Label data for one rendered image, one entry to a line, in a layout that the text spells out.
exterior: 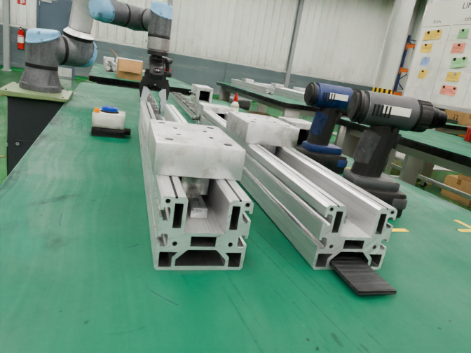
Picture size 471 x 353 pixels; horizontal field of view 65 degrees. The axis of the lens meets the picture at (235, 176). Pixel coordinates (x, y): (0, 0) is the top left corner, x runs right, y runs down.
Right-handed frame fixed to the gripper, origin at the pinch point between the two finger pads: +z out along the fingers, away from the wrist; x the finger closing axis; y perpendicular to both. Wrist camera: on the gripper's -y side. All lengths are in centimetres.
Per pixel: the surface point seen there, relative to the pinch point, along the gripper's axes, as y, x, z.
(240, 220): -99, -4, -3
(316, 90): -52, -34, -17
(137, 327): -108, 7, 3
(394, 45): 591, -529, -119
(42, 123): 23.4, 39.4, 13.3
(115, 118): -34.9, 11.5, -1.6
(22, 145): 23, 46, 23
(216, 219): -95, -2, -1
